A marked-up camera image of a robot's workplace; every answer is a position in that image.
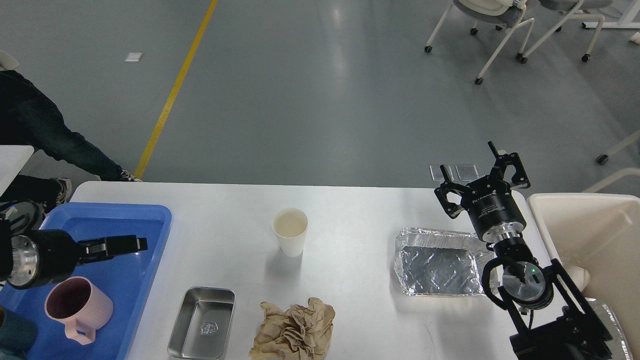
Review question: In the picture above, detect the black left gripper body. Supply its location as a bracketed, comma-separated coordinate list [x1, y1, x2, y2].
[7, 229, 82, 290]

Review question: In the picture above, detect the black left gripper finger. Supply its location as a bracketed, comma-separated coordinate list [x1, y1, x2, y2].
[77, 235, 148, 264]

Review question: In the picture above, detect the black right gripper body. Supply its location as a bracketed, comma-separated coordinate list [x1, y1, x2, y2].
[462, 176, 527, 244]

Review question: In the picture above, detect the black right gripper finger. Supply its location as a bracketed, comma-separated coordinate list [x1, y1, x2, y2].
[487, 141, 531, 189]
[434, 165, 471, 220]

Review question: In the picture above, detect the aluminium foil tray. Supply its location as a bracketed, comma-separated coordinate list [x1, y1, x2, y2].
[393, 227, 496, 297]

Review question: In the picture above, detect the pink mug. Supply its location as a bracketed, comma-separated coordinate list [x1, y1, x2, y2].
[44, 276, 114, 346]

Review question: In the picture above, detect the stainless steel rectangular tray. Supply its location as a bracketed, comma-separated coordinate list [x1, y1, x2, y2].
[167, 286, 236, 360]

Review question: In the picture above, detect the white paper cup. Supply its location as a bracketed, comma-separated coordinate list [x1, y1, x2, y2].
[271, 208, 308, 257]

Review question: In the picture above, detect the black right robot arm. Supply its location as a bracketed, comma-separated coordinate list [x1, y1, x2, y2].
[434, 141, 613, 360]

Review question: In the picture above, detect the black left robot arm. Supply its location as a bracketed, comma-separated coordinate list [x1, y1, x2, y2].
[1, 214, 148, 290]

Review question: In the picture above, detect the clear floor plate left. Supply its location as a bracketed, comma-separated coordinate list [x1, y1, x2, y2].
[429, 164, 456, 183]

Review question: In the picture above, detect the blue plastic tray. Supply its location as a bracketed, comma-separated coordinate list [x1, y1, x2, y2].
[0, 202, 172, 360]

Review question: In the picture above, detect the dark teal cup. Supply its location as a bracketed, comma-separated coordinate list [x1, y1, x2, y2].
[0, 307, 38, 360]

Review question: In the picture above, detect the white chair base right edge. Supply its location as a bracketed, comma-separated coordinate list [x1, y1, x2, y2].
[583, 130, 640, 194]

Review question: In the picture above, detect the cream plastic bin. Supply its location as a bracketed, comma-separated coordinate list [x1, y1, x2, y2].
[527, 193, 640, 359]

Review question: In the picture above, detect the white side table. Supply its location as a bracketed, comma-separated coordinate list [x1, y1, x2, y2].
[0, 145, 35, 195]

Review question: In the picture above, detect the seated person in jeans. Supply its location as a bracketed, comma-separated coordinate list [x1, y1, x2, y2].
[0, 51, 138, 214]

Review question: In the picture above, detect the white chair left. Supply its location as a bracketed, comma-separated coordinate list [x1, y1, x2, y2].
[424, 0, 536, 86]

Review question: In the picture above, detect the white chair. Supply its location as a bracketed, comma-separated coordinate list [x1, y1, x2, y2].
[516, 0, 640, 64]
[424, 0, 536, 86]

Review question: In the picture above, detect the white chair right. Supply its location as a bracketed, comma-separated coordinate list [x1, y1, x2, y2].
[516, 0, 640, 64]

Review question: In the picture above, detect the foil tray inside bin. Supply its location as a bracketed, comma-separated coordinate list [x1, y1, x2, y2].
[585, 297, 634, 360]

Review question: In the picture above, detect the crumpled brown paper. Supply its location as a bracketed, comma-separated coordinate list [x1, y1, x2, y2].
[248, 297, 336, 360]

